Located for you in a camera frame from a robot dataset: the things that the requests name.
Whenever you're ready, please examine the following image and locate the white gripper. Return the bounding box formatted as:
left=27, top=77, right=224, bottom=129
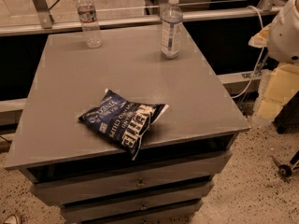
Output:
left=249, top=0, right=299, bottom=63

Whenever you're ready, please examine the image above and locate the blue plastic water bottle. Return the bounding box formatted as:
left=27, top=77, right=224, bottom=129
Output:
left=161, top=0, right=183, bottom=59

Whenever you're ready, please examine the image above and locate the clear plastic water bottle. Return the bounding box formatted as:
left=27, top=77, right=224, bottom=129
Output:
left=77, top=0, right=103, bottom=49

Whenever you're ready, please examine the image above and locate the black wheeled stand base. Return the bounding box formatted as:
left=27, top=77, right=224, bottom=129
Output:
left=272, top=150, right=299, bottom=177

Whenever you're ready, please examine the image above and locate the blue kettle chips bag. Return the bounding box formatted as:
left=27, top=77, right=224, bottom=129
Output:
left=78, top=89, right=168, bottom=160

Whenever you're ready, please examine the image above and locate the grey drawer cabinet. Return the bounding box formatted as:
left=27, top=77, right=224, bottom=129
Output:
left=6, top=25, right=249, bottom=224

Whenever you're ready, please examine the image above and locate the shoe tip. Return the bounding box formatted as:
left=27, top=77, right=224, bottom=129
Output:
left=3, top=214, right=22, bottom=224

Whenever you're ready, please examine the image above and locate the white cable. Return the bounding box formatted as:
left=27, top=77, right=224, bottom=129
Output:
left=231, top=5, right=266, bottom=100

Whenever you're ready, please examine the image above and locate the metal frame rail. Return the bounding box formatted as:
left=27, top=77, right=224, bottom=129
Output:
left=0, top=5, right=283, bottom=37

